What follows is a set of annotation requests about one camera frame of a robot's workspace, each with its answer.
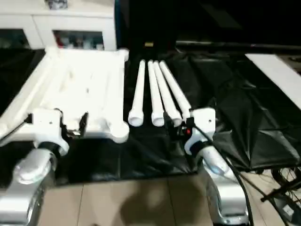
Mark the black plastic mat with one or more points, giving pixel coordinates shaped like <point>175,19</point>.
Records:
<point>150,160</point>

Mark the black case with yellow label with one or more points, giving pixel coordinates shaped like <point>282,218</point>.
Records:
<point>152,23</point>

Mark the black tripod stand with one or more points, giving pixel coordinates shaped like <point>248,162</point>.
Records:
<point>277,191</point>

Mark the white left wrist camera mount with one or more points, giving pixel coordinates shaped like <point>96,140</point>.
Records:
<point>47,122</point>

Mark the white plastic table top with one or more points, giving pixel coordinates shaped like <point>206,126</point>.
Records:
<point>94,94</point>

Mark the white plastic table leg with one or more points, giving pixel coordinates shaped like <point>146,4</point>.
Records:
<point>164,94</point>
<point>154,94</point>
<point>138,94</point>
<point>174,89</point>

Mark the white cabinet with glass doors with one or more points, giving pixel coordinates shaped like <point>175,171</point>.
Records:
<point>70,21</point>

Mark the blue upright panel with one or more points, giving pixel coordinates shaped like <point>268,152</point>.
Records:
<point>117,23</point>

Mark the white flat board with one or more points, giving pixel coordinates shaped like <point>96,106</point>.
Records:
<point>277,70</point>

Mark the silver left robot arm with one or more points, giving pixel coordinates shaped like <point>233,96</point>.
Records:
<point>26,179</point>

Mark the dark crumpled bag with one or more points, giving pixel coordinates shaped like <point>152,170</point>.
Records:
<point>56,2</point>

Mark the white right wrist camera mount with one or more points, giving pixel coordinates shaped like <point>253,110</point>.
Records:
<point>203,120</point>

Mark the black long bar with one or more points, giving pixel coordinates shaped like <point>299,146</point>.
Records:
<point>223,46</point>

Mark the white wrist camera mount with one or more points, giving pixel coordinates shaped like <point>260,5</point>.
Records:
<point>203,120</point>
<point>47,122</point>

